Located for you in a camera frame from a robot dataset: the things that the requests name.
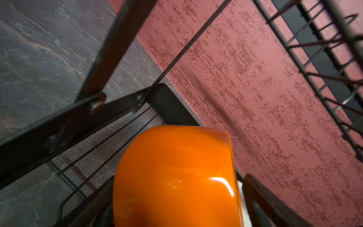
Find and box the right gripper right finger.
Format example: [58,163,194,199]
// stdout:
[242,174,312,227]

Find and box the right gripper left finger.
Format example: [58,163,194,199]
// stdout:
[54,176,115,227]

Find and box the orange bowl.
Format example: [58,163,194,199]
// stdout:
[112,125,243,227]

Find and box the white bowl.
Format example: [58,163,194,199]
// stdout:
[238,181,252,227]

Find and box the black wire dish rack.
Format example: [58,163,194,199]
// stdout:
[0,0,363,227]

